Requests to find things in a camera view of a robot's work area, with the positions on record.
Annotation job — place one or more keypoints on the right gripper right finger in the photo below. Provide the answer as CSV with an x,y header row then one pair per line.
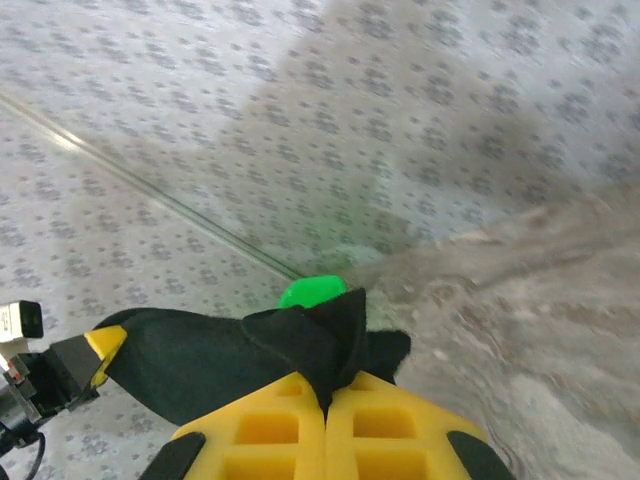
x,y
390,450

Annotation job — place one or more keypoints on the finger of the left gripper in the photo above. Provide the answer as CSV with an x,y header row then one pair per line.
x,y
85,360

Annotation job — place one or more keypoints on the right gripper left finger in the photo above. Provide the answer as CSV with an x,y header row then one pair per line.
x,y
270,450

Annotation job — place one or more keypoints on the black t-shirt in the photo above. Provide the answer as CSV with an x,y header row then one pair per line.
x,y
200,360

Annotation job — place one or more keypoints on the green plastic basket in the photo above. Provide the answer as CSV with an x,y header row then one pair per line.
x,y
310,292

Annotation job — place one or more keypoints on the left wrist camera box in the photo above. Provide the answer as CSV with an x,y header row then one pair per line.
x,y
20,320

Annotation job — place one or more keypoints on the aluminium corner post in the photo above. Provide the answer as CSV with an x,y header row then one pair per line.
x,y
150,188

